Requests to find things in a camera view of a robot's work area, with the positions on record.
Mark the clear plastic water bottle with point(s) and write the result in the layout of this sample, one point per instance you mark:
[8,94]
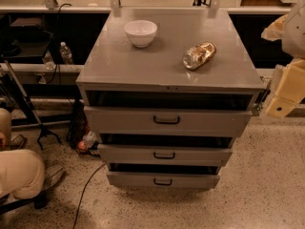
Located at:
[65,52]

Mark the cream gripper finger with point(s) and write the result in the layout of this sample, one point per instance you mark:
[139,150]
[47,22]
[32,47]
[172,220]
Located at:
[287,88]
[275,30]

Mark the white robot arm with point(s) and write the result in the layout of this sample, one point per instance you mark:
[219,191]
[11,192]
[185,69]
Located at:
[293,37]

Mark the grey middle drawer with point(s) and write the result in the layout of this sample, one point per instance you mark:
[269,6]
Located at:
[164,155]

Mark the person leg beige trousers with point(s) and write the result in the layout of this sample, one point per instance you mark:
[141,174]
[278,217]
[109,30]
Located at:
[22,172]

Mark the grey sneaker shoe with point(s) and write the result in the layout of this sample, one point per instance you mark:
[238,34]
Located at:
[53,175]

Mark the grey drawer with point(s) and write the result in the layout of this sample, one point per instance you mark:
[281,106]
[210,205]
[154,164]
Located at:
[164,155]
[144,121]
[120,179]

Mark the white ceramic bowl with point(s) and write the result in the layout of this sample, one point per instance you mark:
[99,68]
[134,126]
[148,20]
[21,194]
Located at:
[140,33]

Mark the dark bag with items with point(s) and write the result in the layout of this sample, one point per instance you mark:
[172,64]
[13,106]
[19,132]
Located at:
[80,136]

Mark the grey top drawer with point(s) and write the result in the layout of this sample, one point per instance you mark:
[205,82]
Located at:
[144,121]

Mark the black office chair base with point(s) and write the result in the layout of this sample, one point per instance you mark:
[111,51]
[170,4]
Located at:
[39,202]

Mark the grey bottom drawer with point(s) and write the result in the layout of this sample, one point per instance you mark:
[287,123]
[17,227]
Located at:
[120,179]

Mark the grey metal drawer cabinet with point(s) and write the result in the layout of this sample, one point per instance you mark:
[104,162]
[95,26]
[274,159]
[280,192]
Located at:
[120,75]

